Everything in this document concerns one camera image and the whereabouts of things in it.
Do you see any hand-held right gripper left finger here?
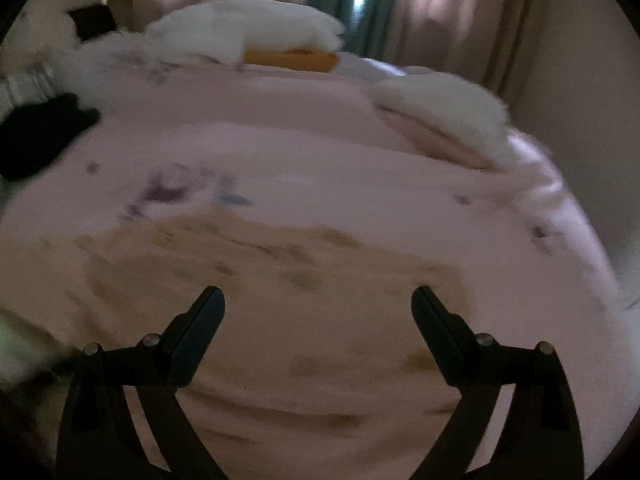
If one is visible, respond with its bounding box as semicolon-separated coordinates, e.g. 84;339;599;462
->
56;286;232;480

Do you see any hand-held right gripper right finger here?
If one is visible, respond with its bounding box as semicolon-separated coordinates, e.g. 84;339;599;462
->
411;286;585;480

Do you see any pale pink bear print garment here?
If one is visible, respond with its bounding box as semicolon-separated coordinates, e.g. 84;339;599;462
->
75;214;478;443

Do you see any pink printed bed cover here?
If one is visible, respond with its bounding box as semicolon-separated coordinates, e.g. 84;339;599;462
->
0;55;623;480

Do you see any black cloth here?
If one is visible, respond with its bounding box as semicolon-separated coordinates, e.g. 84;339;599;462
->
0;92;102;182

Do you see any orange cloth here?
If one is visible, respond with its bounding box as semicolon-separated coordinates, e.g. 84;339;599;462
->
245;49;340;74

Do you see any white crumpled cloth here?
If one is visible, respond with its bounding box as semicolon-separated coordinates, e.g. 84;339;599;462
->
52;32;151;93

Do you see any grey plaid cloth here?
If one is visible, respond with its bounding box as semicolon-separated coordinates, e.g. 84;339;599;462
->
0;66;57;117

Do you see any dark object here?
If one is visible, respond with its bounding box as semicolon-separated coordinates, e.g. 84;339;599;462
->
67;5;119;41

